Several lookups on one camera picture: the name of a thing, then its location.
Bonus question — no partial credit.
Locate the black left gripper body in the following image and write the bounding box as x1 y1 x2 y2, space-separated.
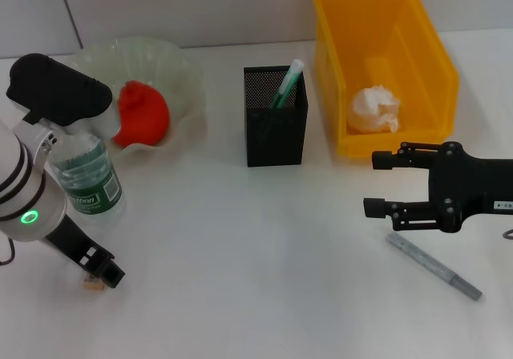
43 214 117 274

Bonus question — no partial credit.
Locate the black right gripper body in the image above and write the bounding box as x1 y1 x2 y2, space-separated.
426 141 513 234

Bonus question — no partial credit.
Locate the beige eraser with barcode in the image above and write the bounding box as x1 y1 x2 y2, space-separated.
83 272 105 291

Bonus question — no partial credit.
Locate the grey marker pen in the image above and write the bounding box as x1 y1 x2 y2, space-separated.
385 231 483 302

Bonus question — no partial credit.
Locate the white paper ball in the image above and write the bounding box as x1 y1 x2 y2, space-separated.
347 86 402 134

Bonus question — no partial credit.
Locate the clear water bottle green label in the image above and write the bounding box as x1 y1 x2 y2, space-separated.
50 128 126 226

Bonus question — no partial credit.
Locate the red-orange fruit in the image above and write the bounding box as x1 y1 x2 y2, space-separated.
111 80 172 147

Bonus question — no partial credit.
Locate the light green pen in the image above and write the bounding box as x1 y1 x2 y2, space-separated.
260 58 305 142

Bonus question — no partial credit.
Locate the black mesh pen holder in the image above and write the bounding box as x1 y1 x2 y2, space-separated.
243 64 309 168

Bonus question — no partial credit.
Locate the translucent green wavy fruit bowl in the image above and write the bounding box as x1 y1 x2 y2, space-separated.
70 36 208 159

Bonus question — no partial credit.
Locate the yellow plastic storage bin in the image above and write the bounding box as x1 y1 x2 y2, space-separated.
312 0 461 159

